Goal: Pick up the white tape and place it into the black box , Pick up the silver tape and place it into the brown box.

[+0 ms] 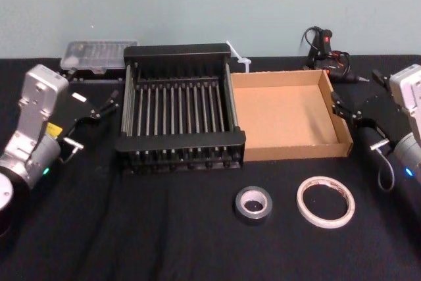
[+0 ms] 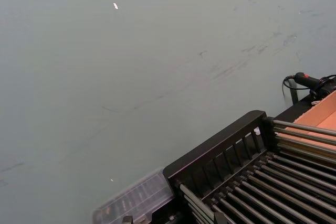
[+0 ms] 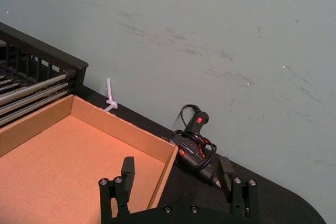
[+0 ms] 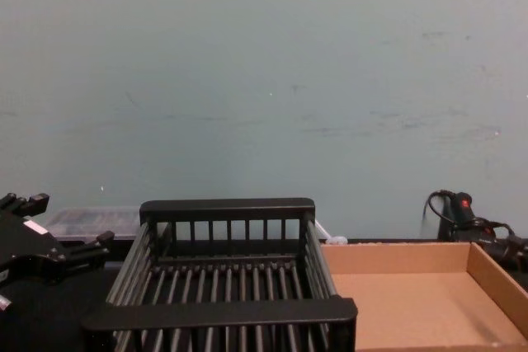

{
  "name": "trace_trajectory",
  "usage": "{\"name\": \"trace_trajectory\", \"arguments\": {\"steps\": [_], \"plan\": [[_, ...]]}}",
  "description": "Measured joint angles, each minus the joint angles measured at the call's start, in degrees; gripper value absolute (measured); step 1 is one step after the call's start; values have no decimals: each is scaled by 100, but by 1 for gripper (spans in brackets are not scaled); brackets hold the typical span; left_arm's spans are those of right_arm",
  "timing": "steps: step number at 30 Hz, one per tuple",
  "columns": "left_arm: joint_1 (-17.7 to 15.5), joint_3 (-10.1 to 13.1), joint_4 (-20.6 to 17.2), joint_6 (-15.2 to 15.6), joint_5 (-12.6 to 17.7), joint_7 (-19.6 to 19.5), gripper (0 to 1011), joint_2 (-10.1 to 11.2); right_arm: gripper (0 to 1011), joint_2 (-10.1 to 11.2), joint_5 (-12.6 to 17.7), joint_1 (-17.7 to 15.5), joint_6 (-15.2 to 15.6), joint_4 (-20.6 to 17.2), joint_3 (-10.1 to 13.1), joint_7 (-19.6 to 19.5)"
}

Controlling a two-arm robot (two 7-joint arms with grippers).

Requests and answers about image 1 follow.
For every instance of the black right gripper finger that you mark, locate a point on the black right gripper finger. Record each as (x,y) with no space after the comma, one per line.
(381,80)
(343,110)

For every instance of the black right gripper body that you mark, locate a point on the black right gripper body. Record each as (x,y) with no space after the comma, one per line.
(378,110)

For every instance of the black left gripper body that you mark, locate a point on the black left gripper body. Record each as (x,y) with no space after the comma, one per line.
(74,110)

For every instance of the white tape roll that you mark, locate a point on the white tape roll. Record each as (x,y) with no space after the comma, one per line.
(302,208)

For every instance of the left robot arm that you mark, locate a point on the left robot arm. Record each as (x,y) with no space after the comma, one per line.
(33,103)

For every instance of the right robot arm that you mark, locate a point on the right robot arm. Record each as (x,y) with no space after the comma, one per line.
(408,90)

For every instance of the clear plastic case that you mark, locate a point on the clear plastic case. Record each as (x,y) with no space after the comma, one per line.
(95,55)

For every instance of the shallow brown cardboard tray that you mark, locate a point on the shallow brown cardboard tray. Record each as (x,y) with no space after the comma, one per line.
(283,119)

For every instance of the black rack with steel bars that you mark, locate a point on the black rack with steel bars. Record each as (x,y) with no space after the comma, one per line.
(179,144)

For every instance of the small white three-armed plastic piece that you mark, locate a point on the small white three-armed plastic piece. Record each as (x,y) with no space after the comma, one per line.
(243,62)

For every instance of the black table cloth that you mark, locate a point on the black table cloth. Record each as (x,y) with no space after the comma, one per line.
(164,235)

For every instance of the silver tape roll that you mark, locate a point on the silver tape roll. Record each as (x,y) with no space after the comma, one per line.
(241,213)

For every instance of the plain pale wall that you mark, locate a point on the plain pale wall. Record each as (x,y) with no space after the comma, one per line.
(197,4)

